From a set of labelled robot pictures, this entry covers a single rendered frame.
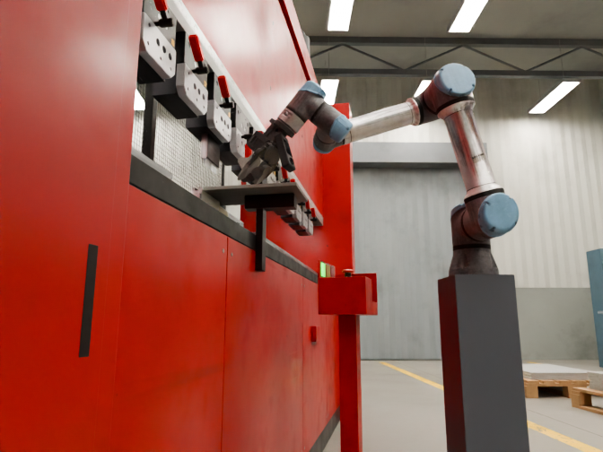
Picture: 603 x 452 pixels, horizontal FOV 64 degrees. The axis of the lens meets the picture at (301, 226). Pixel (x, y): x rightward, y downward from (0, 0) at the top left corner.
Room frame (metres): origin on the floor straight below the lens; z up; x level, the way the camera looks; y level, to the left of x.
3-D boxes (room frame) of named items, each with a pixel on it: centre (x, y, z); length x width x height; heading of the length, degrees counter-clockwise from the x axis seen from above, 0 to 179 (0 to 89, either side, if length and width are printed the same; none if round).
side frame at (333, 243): (3.64, 0.03, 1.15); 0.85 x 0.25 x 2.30; 79
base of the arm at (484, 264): (1.53, -0.55, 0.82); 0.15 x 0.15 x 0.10
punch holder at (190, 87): (1.15, 0.31, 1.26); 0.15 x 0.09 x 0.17; 169
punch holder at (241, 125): (1.55, 0.24, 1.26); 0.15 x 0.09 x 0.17; 169
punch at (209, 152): (1.37, 0.27, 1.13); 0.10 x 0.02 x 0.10; 169
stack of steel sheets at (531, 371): (4.99, -2.38, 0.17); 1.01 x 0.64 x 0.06; 179
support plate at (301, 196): (1.35, 0.13, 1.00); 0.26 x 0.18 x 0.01; 79
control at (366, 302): (1.67, -0.16, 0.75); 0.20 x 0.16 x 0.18; 161
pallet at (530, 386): (4.99, -2.38, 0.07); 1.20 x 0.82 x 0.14; 179
